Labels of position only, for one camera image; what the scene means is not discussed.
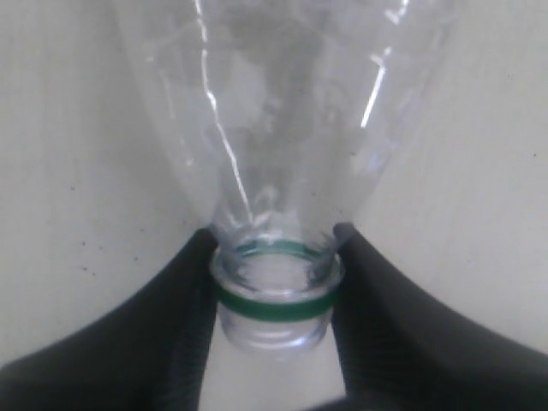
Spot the clear plastic bottle green label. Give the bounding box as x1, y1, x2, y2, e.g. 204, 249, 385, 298
114, 1, 460, 356

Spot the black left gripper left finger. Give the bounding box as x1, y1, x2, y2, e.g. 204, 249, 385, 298
1, 229, 217, 410

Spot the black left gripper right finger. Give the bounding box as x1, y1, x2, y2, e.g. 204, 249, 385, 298
332, 223, 547, 410

